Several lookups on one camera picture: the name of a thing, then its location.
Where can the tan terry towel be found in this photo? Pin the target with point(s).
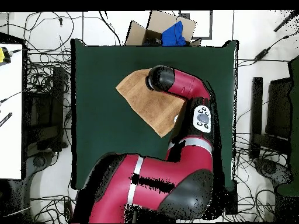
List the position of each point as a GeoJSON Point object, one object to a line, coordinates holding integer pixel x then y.
{"type": "Point", "coordinates": [149, 105]}

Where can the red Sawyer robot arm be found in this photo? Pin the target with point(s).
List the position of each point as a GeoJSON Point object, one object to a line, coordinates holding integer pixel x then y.
{"type": "Point", "coordinates": [186, 84]}

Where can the dark green table cloth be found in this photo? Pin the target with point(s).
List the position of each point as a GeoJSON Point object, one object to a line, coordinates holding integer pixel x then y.
{"type": "Point", "coordinates": [105, 140]}

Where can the blue garment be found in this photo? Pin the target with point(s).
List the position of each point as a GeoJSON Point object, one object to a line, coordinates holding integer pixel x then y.
{"type": "Point", "coordinates": [172, 35]}

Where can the open cardboard box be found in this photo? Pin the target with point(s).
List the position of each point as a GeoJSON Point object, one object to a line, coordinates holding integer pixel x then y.
{"type": "Point", "coordinates": [158, 21]}

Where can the black equipment rack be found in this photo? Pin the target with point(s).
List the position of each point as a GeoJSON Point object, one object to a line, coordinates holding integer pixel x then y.
{"type": "Point", "coordinates": [46, 112]}

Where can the black block under table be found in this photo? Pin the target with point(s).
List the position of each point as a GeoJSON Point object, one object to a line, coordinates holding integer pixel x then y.
{"type": "Point", "coordinates": [231, 200]}

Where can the black chair base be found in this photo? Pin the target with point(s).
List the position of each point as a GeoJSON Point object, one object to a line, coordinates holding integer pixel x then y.
{"type": "Point", "coordinates": [271, 169]}

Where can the black equipment box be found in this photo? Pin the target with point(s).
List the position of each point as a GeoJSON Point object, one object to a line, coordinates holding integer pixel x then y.
{"type": "Point", "coordinates": [279, 109]}

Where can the black power adapter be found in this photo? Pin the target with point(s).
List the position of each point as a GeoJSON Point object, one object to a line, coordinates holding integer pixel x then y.
{"type": "Point", "coordinates": [261, 54]}

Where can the white side table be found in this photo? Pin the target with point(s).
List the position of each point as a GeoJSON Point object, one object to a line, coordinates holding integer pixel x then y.
{"type": "Point", "coordinates": [10, 116]}

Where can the black marked strip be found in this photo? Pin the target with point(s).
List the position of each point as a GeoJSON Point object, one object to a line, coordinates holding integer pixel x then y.
{"type": "Point", "coordinates": [5, 119]}

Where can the green cloth on side table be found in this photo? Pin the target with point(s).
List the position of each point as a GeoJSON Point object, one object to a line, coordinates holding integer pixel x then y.
{"type": "Point", "coordinates": [295, 116]}

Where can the yellow object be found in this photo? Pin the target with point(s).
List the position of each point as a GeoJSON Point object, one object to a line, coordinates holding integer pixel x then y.
{"type": "Point", "coordinates": [1, 54]}

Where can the black rod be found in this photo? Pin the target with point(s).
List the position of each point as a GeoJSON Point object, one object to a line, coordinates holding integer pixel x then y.
{"type": "Point", "coordinates": [285, 22]}

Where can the black upright post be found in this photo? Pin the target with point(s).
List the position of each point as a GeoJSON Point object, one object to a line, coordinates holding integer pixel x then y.
{"type": "Point", "coordinates": [256, 112]}

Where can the grey rectangular frame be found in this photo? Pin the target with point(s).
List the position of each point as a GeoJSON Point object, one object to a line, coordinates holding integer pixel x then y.
{"type": "Point", "coordinates": [211, 23]}

